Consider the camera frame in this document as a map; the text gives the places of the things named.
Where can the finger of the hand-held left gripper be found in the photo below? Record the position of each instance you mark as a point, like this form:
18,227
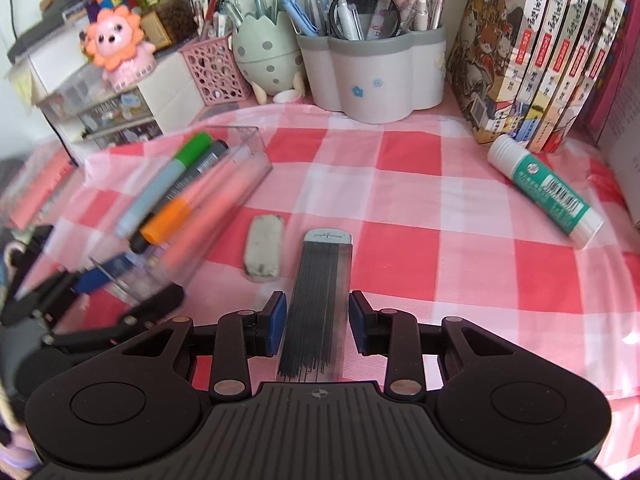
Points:
150,305
100,275

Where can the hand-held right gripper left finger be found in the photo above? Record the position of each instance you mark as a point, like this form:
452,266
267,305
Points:
276,322

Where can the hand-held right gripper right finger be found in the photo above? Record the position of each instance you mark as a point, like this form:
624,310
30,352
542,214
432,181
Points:
359,322

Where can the clear pencil lead case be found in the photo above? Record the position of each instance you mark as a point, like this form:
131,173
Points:
312,310

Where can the orange highlighter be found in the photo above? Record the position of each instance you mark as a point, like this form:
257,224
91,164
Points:
165,222

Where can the green capped marker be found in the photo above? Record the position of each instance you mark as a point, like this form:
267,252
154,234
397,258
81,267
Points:
165,180

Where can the peach highlighter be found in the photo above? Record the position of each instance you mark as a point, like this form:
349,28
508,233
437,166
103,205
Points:
215,200

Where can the black marker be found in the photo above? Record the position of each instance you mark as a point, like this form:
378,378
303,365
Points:
207,160

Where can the clear plastic pen tray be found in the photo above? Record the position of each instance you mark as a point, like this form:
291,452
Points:
245,160

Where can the pink checkered tablecloth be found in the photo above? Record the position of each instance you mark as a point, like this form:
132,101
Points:
400,260

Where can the grey white eraser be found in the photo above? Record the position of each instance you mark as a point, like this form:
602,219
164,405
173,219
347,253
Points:
262,247

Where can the flat pink book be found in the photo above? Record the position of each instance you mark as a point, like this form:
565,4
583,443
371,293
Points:
40,190

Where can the clear plastic storage box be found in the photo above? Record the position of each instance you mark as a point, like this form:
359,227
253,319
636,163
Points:
75,87

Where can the white drawer organizer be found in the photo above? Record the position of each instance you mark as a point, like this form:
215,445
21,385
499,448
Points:
170,85

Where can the white cardboard box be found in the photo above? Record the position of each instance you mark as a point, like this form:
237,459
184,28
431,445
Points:
45,67

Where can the green label glue stick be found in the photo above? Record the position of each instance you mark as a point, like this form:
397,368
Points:
545,190

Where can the pink perforated pen holder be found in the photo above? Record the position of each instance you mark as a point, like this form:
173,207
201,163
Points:
215,72

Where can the pink lion toy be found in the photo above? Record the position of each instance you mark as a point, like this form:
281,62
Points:
117,40

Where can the flower shaped white pen holder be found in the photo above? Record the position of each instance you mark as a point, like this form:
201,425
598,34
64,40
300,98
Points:
380,80

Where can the green egg shaped pen holder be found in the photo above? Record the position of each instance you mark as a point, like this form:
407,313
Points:
265,60

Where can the stack of dark boxes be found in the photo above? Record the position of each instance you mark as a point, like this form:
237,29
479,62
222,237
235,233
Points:
55,10

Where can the bunch of pens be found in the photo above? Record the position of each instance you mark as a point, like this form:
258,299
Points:
415,5
215,5
260,2

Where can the comic book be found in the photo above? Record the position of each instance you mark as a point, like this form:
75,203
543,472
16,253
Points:
577,20
616,25
597,25
555,20
485,45

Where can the black magnifying glass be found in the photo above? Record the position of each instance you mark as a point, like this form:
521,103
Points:
367,15

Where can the row of paper workbooks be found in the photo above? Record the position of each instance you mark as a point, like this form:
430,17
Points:
625,145

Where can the pink abacus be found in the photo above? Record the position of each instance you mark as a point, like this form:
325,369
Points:
620,90

